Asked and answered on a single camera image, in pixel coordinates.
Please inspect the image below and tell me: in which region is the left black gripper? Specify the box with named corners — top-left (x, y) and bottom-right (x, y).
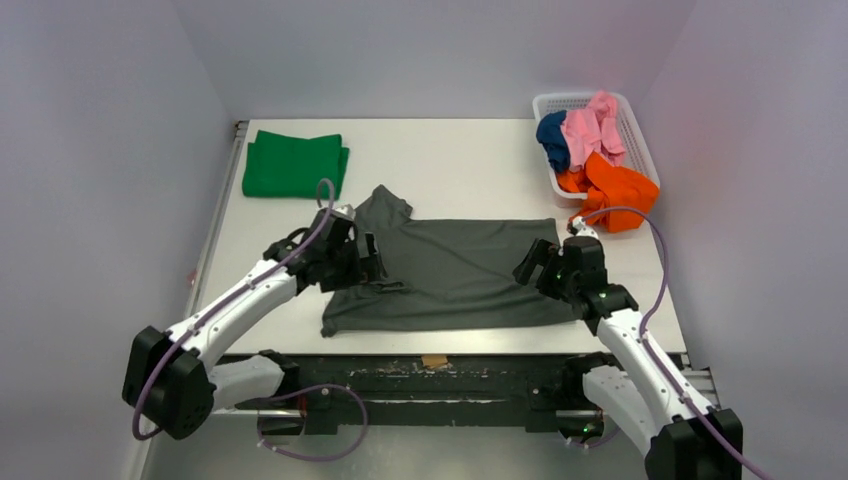
top-left (320, 230), bottom-right (385, 293)

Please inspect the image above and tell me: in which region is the dark grey t-shirt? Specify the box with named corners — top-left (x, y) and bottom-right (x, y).
top-left (321, 185), bottom-right (575, 338)

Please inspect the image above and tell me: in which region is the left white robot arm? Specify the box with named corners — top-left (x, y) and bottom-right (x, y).
top-left (122, 207), bottom-right (387, 440)

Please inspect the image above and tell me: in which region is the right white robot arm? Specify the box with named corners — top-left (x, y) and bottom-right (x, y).
top-left (513, 236), bottom-right (743, 479)

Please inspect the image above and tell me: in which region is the orange t-shirt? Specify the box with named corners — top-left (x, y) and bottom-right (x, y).
top-left (556, 152), bottom-right (660, 233)

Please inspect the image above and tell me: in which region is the brown tape piece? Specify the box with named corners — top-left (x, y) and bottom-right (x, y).
top-left (421, 354), bottom-right (450, 370)

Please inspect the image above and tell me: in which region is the navy blue t-shirt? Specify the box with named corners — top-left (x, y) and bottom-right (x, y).
top-left (535, 110), bottom-right (571, 174)

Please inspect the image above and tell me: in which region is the pink t-shirt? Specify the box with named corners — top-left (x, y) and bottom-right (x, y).
top-left (560, 91), bottom-right (627, 172)

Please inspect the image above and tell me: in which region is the white plastic basket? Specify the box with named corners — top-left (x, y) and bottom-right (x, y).
top-left (531, 90), bottom-right (661, 209)

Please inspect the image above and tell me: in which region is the folded green t-shirt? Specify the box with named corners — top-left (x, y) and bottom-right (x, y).
top-left (242, 130), bottom-right (350, 200)

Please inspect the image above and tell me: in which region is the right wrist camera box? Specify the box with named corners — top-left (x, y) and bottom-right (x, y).
top-left (567, 216), bottom-right (599, 239)

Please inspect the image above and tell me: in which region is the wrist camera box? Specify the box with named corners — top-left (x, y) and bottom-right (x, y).
top-left (567, 216), bottom-right (599, 239)
top-left (333, 204), bottom-right (356, 222)

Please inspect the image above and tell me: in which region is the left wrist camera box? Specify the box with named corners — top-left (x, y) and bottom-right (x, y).
top-left (333, 204), bottom-right (356, 222)

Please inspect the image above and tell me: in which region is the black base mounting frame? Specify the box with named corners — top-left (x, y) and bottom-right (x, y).
top-left (231, 352), bottom-right (620, 435)

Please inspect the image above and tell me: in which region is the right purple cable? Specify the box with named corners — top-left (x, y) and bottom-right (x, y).
top-left (563, 205), bottom-right (776, 480)

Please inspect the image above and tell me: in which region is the aluminium table rail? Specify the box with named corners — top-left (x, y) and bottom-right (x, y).
top-left (183, 120), bottom-right (250, 319)

